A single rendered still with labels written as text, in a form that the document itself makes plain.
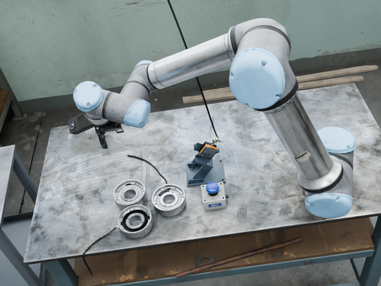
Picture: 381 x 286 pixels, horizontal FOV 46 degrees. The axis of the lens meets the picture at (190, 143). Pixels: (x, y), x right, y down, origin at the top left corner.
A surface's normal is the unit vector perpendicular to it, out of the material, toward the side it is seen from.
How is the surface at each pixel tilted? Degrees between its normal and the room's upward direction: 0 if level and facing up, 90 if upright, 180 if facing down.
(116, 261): 0
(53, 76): 90
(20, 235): 0
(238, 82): 83
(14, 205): 0
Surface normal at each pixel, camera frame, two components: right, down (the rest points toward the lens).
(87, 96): -0.02, -0.25
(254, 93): -0.33, 0.61
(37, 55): 0.08, 0.70
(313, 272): -0.12, -0.70
